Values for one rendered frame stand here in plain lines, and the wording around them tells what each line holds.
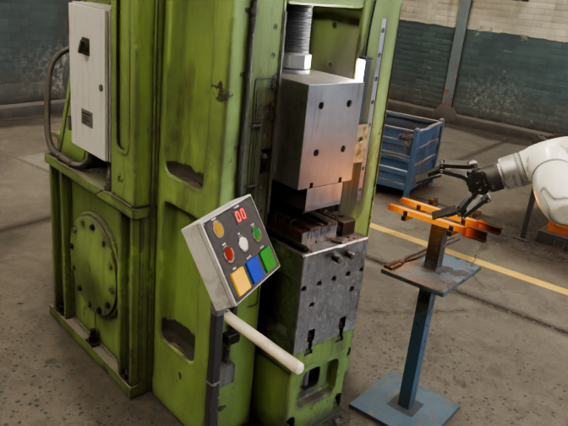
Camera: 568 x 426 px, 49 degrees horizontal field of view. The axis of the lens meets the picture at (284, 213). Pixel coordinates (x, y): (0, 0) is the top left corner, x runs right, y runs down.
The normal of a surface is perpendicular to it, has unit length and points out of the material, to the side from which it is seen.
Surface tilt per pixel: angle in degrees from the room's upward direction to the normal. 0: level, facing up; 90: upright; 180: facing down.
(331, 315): 90
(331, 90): 90
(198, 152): 89
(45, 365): 0
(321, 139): 90
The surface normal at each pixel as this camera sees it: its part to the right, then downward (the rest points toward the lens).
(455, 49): -0.61, 0.22
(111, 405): 0.09, -0.93
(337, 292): 0.66, 0.32
